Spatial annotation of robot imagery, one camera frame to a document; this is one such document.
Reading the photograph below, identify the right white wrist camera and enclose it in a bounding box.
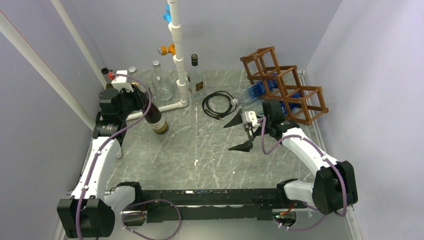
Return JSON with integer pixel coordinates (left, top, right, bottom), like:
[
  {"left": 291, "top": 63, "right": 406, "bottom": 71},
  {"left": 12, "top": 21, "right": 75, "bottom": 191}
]
[{"left": 241, "top": 111, "right": 260, "bottom": 133}]

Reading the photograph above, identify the front blue Blue Dash bottle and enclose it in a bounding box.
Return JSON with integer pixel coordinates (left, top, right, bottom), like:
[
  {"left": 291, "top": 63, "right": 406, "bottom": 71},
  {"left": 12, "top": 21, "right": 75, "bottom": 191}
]
[{"left": 280, "top": 92, "right": 301, "bottom": 115}]

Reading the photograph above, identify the coiled black cable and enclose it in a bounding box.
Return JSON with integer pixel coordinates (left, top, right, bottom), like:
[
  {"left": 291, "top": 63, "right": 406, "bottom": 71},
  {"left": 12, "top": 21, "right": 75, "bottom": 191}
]
[{"left": 202, "top": 90, "right": 238, "bottom": 121}]

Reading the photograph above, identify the rear blue square bottle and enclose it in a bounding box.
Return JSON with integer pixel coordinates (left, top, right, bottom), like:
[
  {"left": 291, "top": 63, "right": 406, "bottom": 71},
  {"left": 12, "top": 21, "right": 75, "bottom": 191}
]
[{"left": 230, "top": 80, "right": 267, "bottom": 106}]

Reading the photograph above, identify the green wine bottle silver foil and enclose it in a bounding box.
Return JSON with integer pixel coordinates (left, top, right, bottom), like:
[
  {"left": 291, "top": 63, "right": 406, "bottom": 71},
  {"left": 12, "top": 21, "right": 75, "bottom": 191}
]
[{"left": 100, "top": 67, "right": 114, "bottom": 89}]

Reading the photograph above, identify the clear bottle white cap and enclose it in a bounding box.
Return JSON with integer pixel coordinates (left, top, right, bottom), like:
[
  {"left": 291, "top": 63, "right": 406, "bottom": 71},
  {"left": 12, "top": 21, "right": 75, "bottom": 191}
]
[{"left": 127, "top": 66, "right": 137, "bottom": 76}]

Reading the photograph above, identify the white PVC pipe frame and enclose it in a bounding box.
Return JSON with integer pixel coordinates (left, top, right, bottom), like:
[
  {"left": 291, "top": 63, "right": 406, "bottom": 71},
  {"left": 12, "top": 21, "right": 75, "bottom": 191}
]
[{"left": 0, "top": 0, "right": 188, "bottom": 130}]

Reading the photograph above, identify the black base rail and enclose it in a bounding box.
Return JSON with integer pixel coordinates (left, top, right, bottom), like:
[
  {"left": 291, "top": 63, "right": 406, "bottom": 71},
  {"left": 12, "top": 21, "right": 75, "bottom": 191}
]
[{"left": 61, "top": 185, "right": 312, "bottom": 229}]

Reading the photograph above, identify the blue pipe-mounted fitting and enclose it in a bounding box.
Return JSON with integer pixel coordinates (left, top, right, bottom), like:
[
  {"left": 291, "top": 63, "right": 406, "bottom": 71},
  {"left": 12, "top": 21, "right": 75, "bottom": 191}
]
[{"left": 162, "top": 3, "right": 172, "bottom": 24}]

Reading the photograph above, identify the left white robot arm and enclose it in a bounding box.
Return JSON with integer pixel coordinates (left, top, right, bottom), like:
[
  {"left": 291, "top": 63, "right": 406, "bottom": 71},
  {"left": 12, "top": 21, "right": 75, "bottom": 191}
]
[{"left": 57, "top": 86, "right": 146, "bottom": 239}]

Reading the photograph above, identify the orange pipe-mounted fitting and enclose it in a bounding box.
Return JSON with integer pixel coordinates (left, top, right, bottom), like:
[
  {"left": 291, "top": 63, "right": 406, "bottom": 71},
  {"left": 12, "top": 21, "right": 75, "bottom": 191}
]
[{"left": 158, "top": 43, "right": 176, "bottom": 56}]

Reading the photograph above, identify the clear bottle green label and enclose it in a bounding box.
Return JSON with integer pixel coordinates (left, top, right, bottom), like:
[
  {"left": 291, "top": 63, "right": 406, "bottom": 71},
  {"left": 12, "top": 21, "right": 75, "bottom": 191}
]
[{"left": 152, "top": 60, "right": 173, "bottom": 101}]

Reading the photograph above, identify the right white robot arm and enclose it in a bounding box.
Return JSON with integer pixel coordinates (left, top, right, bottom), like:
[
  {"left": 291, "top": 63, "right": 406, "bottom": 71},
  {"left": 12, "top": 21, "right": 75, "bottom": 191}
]
[{"left": 224, "top": 99, "right": 358, "bottom": 217}]

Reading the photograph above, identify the brown wooden wine rack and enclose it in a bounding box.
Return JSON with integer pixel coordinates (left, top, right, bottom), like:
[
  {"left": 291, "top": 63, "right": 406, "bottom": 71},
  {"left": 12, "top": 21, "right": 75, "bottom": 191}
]
[{"left": 240, "top": 46, "right": 329, "bottom": 125}]

